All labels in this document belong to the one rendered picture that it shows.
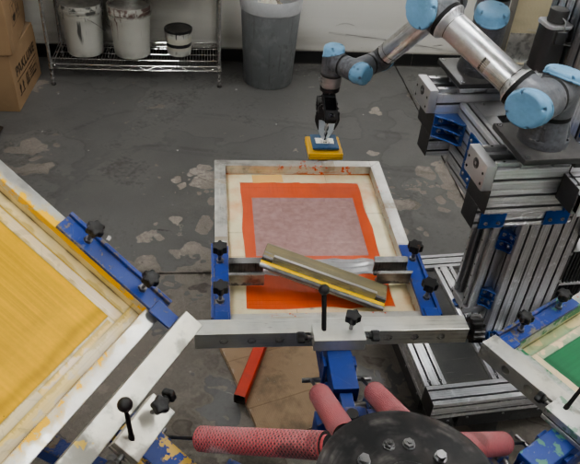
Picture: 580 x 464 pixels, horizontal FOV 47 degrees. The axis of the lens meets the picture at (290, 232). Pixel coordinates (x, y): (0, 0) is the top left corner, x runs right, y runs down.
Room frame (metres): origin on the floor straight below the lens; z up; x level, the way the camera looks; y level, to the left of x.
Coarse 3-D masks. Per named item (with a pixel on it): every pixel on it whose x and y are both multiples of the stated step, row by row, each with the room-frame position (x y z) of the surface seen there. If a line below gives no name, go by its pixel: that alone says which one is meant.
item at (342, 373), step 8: (328, 352) 1.06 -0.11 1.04; (336, 352) 1.07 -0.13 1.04; (344, 352) 1.07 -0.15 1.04; (328, 360) 1.04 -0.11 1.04; (336, 360) 1.04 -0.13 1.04; (344, 360) 1.04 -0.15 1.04; (352, 360) 1.05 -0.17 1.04; (328, 368) 1.03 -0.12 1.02; (336, 368) 1.02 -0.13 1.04; (344, 368) 1.02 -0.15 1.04; (352, 368) 1.02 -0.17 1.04; (328, 376) 1.02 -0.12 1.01; (336, 376) 0.99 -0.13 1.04; (344, 376) 1.00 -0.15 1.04; (352, 376) 1.00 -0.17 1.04; (328, 384) 1.01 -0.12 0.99; (336, 384) 0.97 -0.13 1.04; (344, 384) 0.97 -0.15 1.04; (352, 384) 0.97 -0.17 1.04; (336, 392) 0.96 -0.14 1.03; (344, 392) 0.96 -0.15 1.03; (352, 392) 0.96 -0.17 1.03
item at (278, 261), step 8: (280, 264) 1.36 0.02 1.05; (288, 264) 1.36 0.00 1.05; (296, 264) 1.35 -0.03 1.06; (272, 272) 1.36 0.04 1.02; (296, 272) 1.35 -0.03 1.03; (304, 272) 1.35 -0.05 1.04; (312, 272) 1.35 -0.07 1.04; (320, 272) 1.35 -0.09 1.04; (296, 280) 1.35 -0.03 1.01; (320, 280) 1.34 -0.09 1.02; (328, 280) 1.34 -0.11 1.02; (336, 280) 1.34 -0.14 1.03; (344, 280) 1.34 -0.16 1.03; (344, 288) 1.33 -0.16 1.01; (352, 288) 1.33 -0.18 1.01; (360, 288) 1.32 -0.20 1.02; (368, 288) 1.33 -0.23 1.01; (368, 296) 1.32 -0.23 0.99; (360, 304) 1.32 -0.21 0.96
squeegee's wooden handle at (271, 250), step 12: (264, 252) 1.39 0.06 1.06; (276, 252) 1.40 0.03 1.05; (288, 252) 1.42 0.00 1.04; (312, 264) 1.39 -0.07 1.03; (324, 264) 1.40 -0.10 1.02; (336, 276) 1.36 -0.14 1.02; (348, 276) 1.38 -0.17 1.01; (360, 276) 1.39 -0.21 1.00; (372, 288) 1.35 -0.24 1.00; (384, 288) 1.36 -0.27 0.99; (384, 300) 1.31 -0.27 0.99
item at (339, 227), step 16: (304, 192) 1.85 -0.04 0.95; (320, 192) 1.85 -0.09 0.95; (336, 192) 1.86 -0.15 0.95; (352, 192) 1.87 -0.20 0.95; (320, 208) 1.76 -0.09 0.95; (336, 208) 1.77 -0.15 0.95; (352, 208) 1.78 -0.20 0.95; (320, 224) 1.68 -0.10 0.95; (336, 224) 1.69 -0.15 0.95; (352, 224) 1.69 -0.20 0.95; (368, 224) 1.70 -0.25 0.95; (320, 240) 1.59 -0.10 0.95; (336, 240) 1.60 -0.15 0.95; (352, 240) 1.61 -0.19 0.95; (368, 240) 1.61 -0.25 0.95; (320, 256) 1.52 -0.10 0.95; (336, 256) 1.53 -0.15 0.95; (352, 256) 1.53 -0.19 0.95; (368, 256) 1.54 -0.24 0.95; (336, 304) 1.32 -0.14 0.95; (352, 304) 1.33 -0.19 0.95
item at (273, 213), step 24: (240, 192) 1.81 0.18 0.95; (264, 192) 1.82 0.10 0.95; (288, 192) 1.84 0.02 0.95; (264, 216) 1.69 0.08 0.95; (288, 216) 1.70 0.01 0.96; (264, 240) 1.57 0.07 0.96; (288, 240) 1.58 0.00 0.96; (264, 288) 1.36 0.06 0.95; (288, 288) 1.37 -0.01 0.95; (312, 288) 1.37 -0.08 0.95
